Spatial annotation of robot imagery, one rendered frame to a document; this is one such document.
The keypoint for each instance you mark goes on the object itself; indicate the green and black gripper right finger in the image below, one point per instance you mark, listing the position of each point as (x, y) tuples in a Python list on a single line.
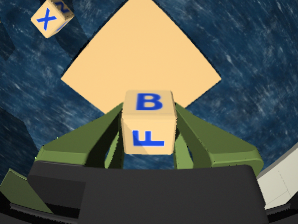
[(210, 145)]

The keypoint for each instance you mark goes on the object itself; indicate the beige mat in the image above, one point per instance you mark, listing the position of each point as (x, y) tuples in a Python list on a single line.
[(140, 47)]

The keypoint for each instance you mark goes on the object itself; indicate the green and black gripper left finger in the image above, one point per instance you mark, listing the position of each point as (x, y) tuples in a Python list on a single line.
[(88, 144)]

